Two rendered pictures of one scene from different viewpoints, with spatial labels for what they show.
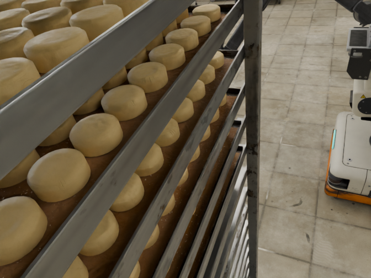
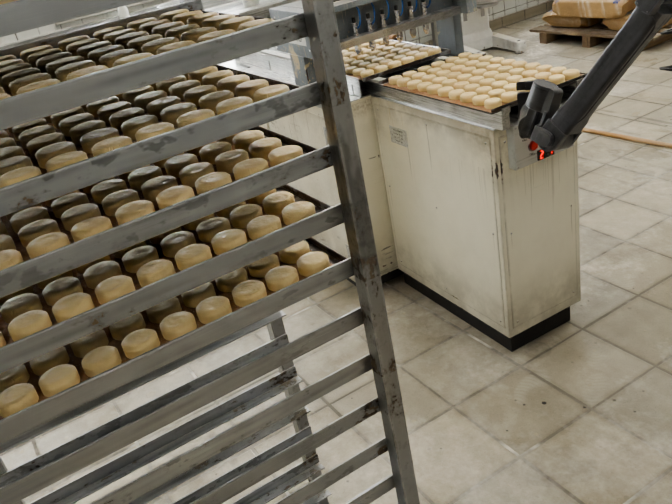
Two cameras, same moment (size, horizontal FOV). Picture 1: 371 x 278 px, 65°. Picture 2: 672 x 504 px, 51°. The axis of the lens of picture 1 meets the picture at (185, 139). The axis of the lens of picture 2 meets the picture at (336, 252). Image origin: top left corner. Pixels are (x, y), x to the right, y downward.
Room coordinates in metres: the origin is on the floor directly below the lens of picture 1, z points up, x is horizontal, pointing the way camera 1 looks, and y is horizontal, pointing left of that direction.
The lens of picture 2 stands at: (-0.25, -0.66, 1.57)
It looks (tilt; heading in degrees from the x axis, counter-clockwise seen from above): 27 degrees down; 34
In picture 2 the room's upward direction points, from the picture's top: 11 degrees counter-clockwise
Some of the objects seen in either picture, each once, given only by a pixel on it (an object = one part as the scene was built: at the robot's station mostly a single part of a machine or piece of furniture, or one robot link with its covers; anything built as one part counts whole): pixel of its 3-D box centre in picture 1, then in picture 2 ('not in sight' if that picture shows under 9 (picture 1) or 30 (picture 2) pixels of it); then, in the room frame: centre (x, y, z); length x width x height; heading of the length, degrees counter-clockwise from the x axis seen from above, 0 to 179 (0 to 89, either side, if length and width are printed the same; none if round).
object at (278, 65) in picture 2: not in sight; (285, 67); (2.36, 1.14, 0.88); 1.28 x 0.01 x 0.07; 58
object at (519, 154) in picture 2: not in sight; (541, 136); (1.82, -0.10, 0.77); 0.24 x 0.04 x 0.14; 148
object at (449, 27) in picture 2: not in sight; (377, 33); (2.29, 0.63, 1.01); 0.72 x 0.33 x 0.34; 148
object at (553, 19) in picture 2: not in sight; (588, 10); (6.29, 0.64, 0.19); 0.72 x 0.42 x 0.15; 152
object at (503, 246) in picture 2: not in sight; (473, 199); (2.02, 0.20, 0.45); 0.70 x 0.34 x 0.90; 58
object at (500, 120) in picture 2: not in sight; (337, 74); (2.22, 0.80, 0.87); 2.01 x 0.03 x 0.07; 58
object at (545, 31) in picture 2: not in sight; (618, 27); (6.15, 0.37, 0.06); 1.20 x 0.80 x 0.11; 62
